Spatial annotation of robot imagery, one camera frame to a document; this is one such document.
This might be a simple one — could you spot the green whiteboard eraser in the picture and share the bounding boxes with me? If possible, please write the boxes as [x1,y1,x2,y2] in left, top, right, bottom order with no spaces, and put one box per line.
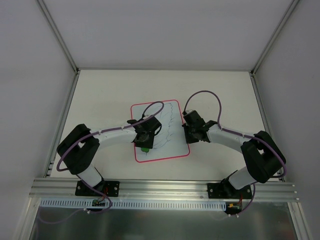
[141,147,150,153]

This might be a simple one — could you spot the pink framed whiteboard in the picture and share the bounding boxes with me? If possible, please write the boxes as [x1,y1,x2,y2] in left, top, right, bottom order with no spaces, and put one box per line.
[134,99,190,163]

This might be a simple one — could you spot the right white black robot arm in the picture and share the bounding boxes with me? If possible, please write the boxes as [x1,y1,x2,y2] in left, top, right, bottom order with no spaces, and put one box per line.
[182,110,286,199]

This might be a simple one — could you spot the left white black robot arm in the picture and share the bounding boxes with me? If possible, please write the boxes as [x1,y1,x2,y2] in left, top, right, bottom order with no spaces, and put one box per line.
[56,116,162,196]

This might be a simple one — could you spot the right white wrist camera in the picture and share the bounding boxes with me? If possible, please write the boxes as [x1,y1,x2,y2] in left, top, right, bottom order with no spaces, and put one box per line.
[183,109,194,116]

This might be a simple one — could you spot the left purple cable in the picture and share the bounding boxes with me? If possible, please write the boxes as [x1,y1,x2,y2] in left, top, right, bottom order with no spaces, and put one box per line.
[36,100,165,223]

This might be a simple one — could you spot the purple cable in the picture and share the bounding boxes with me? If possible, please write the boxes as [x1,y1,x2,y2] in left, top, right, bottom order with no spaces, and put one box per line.
[36,100,165,223]
[183,90,287,218]

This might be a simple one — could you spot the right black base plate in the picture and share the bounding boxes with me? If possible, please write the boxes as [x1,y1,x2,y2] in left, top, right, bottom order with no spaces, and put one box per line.
[207,182,253,200]

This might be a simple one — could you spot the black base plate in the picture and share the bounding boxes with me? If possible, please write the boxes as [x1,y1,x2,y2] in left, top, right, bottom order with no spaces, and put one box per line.
[75,180,120,197]
[207,182,253,200]

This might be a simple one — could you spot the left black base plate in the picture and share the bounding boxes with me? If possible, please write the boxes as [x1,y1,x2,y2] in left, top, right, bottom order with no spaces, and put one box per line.
[75,180,120,197]

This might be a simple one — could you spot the white slotted cable duct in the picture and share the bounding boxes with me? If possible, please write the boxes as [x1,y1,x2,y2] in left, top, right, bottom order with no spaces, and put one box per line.
[39,198,227,212]

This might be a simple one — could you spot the right aluminium corner post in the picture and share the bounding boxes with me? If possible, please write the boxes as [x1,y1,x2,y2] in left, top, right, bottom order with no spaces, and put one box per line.
[250,0,301,101]

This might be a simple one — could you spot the aluminium corner post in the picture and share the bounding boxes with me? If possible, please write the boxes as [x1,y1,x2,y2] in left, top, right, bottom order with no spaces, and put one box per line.
[250,0,301,101]
[36,0,81,78]

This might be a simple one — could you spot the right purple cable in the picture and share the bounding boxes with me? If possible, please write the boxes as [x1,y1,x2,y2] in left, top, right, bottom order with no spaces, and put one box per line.
[183,90,287,218]

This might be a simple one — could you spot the aluminium front rail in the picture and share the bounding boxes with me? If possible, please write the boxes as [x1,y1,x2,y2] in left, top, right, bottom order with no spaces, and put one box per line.
[28,177,300,203]

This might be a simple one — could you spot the left aluminium corner post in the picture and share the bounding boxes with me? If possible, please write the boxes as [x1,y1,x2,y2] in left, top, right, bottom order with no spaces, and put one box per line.
[36,0,81,78]

